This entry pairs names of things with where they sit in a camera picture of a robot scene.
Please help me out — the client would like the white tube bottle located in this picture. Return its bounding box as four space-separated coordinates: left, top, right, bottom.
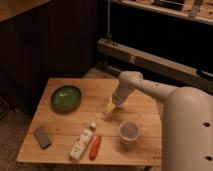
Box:
70 122 96 160

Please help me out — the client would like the wooden table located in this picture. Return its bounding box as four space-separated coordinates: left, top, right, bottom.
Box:
17 78 161 166

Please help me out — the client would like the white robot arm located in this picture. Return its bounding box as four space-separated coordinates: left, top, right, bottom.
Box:
104 71 213 171

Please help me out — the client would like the grey sponge block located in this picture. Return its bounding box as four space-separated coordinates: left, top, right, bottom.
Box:
34 126 52 149

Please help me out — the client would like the grey metal beam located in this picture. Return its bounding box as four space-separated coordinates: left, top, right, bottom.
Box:
97 38 213 94

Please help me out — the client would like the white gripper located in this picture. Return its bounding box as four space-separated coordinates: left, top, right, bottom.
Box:
103 84 131 115

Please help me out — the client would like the green ceramic bowl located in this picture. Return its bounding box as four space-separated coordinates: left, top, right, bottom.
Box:
50 85 82 112

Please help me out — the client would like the metal vertical pole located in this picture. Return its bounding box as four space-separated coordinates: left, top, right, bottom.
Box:
106 0 112 42

